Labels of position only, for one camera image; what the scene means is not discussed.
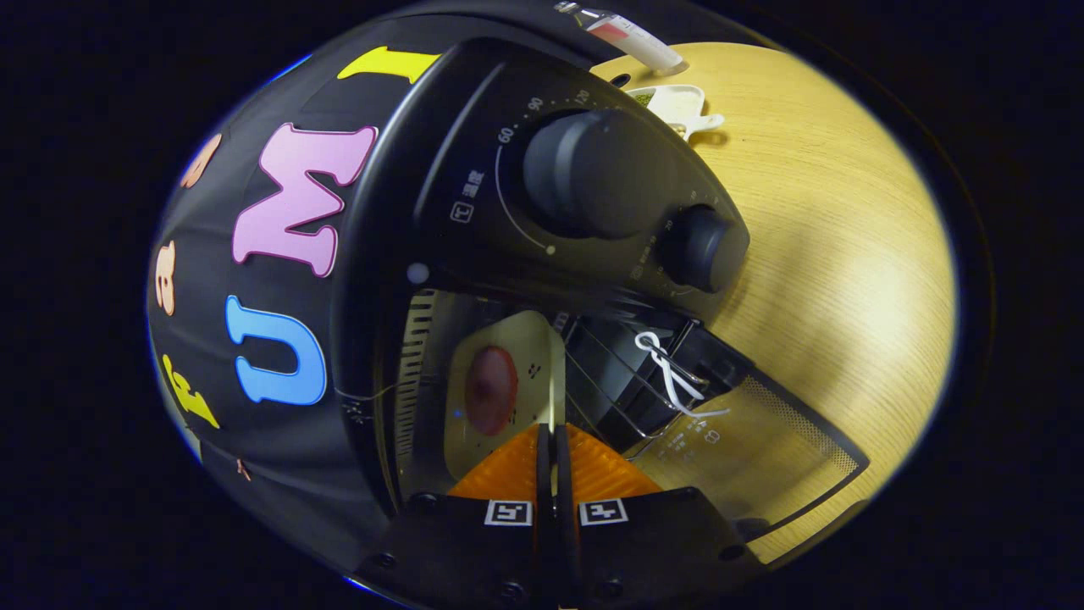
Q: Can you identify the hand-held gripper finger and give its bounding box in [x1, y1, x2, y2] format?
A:
[555, 424, 763, 607]
[356, 422, 557, 607]

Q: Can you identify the pink ham slice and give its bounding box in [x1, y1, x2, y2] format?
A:
[464, 345, 519, 437]

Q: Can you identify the cream square food tray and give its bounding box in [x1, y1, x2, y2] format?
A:
[443, 309, 567, 484]

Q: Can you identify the black toaster oven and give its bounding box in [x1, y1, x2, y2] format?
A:
[335, 38, 871, 564]

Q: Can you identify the clear bottle pink label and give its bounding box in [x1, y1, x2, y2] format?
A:
[555, 0, 685, 73]

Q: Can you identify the white cable tie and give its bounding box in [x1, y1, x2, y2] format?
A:
[635, 330, 731, 419]

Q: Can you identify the white divided bean dish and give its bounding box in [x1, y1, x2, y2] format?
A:
[627, 83, 726, 141]

